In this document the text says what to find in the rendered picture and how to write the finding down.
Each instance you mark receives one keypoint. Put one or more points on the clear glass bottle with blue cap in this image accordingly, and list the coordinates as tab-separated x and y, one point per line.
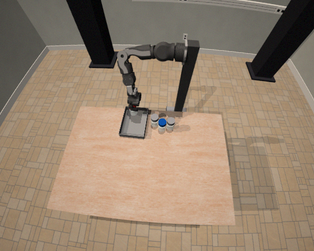
162	125

